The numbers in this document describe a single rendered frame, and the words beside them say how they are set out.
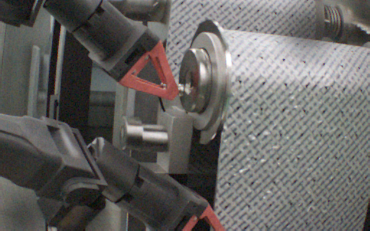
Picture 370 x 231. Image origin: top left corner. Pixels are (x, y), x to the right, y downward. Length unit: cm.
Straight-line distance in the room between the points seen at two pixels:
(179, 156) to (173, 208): 11
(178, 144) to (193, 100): 7
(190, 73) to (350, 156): 24
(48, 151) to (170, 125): 25
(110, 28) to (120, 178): 17
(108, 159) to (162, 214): 9
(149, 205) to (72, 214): 9
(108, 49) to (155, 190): 17
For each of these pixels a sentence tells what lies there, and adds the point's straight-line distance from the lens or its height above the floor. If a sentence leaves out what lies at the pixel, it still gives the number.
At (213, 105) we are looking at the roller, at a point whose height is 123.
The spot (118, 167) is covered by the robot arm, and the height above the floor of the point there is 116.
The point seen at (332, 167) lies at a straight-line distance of 100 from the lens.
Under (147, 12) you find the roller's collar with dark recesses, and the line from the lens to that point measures 117.
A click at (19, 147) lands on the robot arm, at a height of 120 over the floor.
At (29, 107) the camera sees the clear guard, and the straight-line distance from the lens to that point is 192.
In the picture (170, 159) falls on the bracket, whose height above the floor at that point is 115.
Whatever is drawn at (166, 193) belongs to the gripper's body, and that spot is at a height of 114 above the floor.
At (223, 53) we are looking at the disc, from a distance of 92.
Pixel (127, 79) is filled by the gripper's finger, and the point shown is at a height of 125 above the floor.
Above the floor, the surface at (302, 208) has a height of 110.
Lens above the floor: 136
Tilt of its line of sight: 9 degrees down
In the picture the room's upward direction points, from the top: 5 degrees clockwise
